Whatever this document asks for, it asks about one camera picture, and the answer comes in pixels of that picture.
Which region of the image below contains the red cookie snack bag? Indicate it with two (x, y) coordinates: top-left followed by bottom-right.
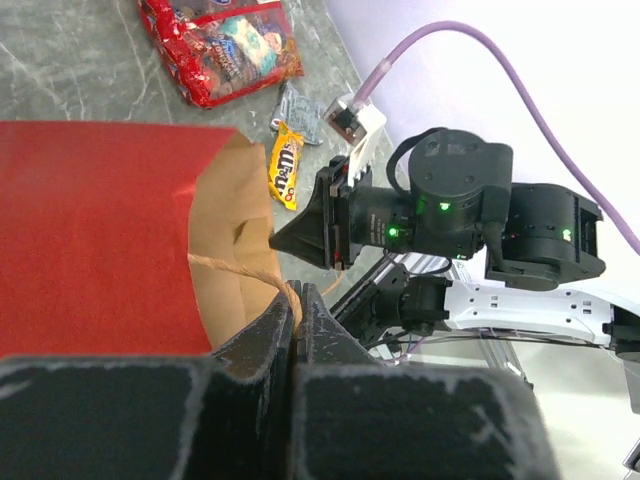
(137, 0), (304, 109)

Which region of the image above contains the yellow M&M packet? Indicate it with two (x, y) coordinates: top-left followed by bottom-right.
(268, 122), (304, 211)

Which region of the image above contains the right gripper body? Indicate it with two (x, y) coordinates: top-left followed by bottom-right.
(319, 156), (373, 270)

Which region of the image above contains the red paper bag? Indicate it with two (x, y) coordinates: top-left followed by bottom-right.
(1, 121), (280, 356)

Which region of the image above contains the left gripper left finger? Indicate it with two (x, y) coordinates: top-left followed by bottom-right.
(1, 295), (293, 479)

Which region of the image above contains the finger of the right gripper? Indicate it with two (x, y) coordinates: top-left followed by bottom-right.
(269, 174), (330, 269)

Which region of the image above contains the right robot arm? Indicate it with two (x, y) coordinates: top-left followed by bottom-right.
(270, 127), (639, 362)

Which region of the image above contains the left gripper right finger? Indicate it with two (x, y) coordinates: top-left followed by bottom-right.
(292, 284), (560, 479)

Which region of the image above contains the silver foil snack packet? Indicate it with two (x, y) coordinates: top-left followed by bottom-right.
(269, 81), (325, 146)

